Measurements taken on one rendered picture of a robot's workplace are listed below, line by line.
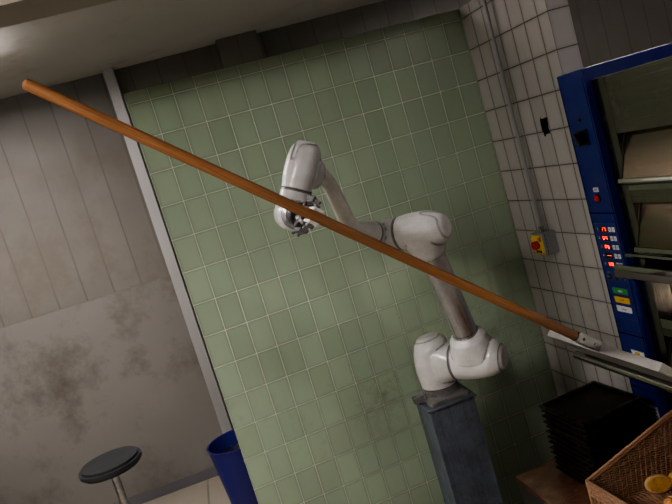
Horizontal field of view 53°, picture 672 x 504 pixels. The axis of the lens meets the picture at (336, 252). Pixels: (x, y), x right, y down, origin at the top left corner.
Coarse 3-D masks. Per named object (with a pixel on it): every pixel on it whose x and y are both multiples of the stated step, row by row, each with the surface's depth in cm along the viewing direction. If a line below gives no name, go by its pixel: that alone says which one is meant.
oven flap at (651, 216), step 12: (648, 204) 243; (660, 204) 238; (648, 216) 243; (660, 216) 237; (648, 228) 243; (660, 228) 237; (648, 240) 243; (660, 240) 237; (636, 252) 246; (648, 252) 240; (660, 252) 234
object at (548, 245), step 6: (534, 234) 306; (540, 234) 301; (546, 234) 300; (552, 234) 301; (534, 240) 306; (546, 240) 301; (552, 240) 301; (540, 246) 303; (546, 246) 301; (552, 246) 302; (534, 252) 310; (540, 252) 305; (546, 252) 301; (552, 252) 302
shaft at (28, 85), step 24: (48, 96) 165; (96, 120) 169; (144, 144) 173; (168, 144) 174; (216, 168) 177; (264, 192) 180; (312, 216) 184; (360, 240) 188; (408, 264) 193; (480, 288) 198; (528, 312) 202; (576, 336) 207
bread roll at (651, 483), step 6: (660, 474) 248; (648, 480) 247; (654, 480) 246; (660, 480) 246; (666, 480) 246; (648, 486) 246; (654, 486) 246; (660, 486) 245; (666, 486) 245; (654, 492) 245; (660, 492) 245
